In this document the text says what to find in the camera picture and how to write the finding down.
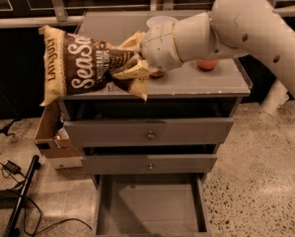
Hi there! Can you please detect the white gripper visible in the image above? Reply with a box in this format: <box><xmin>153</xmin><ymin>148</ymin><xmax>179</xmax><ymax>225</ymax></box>
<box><xmin>112</xmin><ymin>21</ymin><xmax>183</xmax><ymax>80</ymax></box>

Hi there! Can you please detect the brown sea salt chip bag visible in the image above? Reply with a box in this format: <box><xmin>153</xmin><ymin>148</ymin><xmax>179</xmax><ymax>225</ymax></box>
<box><xmin>38</xmin><ymin>26</ymin><xmax>150</xmax><ymax>106</ymax></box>

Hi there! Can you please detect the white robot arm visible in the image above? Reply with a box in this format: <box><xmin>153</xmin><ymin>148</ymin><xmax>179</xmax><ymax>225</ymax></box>
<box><xmin>122</xmin><ymin>0</ymin><xmax>295</xmax><ymax>98</ymax></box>

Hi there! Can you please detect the grey top drawer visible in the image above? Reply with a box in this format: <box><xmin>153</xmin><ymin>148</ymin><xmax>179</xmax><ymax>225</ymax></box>
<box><xmin>64</xmin><ymin>118</ymin><xmax>234</xmax><ymax>147</ymax></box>

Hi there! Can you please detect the grey drawer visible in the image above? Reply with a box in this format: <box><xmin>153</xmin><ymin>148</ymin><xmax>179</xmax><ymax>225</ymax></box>
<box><xmin>64</xmin><ymin>118</ymin><xmax>234</xmax><ymax>147</ymax></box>
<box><xmin>81</xmin><ymin>154</ymin><xmax>217</xmax><ymax>175</ymax></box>
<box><xmin>94</xmin><ymin>174</ymin><xmax>212</xmax><ymax>237</ymax></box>

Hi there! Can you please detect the grey drawer cabinet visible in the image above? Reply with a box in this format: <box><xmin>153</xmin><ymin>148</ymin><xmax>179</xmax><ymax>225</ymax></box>
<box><xmin>47</xmin><ymin>9</ymin><xmax>254</xmax><ymax>237</ymax></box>

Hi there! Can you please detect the grey middle drawer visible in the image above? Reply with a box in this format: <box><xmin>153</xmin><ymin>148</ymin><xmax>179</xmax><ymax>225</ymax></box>
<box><xmin>81</xmin><ymin>154</ymin><xmax>217</xmax><ymax>175</ymax></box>

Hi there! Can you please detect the grey bottom drawer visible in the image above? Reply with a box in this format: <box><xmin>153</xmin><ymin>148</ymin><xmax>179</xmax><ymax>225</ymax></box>
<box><xmin>94</xmin><ymin>174</ymin><xmax>212</xmax><ymax>237</ymax></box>

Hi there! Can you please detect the orange fruit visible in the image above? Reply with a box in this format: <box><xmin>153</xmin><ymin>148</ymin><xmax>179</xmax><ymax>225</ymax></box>
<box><xmin>150</xmin><ymin>70</ymin><xmax>164</xmax><ymax>79</ymax></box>

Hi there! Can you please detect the white ceramic bowl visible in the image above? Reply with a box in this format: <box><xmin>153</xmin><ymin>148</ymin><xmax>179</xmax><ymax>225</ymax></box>
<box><xmin>146</xmin><ymin>16</ymin><xmax>177</xmax><ymax>28</ymax></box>

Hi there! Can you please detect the red apple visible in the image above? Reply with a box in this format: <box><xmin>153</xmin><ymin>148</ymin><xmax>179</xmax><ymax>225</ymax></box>
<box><xmin>197</xmin><ymin>59</ymin><xmax>219</xmax><ymax>71</ymax></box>

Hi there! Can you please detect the metal window railing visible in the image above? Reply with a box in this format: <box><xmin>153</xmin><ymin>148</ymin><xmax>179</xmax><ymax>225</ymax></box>
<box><xmin>0</xmin><ymin>0</ymin><xmax>295</xmax><ymax>30</ymax></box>

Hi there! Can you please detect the brown cardboard box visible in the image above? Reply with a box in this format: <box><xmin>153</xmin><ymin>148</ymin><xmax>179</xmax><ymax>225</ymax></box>
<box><xmin>35</xmin><ymin>102</ymin><xmax>82</xmax><ymax>169</ymax></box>

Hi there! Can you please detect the black power adapter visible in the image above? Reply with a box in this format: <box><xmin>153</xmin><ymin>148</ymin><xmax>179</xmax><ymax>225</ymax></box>
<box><xmin>4</xmin><ymin>160</ymin><xmax>21</xmax><ymax>174</ymax></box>

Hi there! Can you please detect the black pole on floor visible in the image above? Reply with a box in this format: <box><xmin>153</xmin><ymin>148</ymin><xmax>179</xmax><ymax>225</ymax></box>
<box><xmin>3</xmin><ymin>155</ymin><xmax>40</xmax><ymax>237</ymax></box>

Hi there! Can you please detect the black floor cable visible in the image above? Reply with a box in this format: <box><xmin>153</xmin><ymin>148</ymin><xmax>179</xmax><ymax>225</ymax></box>
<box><xmin>0</xmin><ymin>155</ymin><xmax>93</xmax><ymax>237</ymax></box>

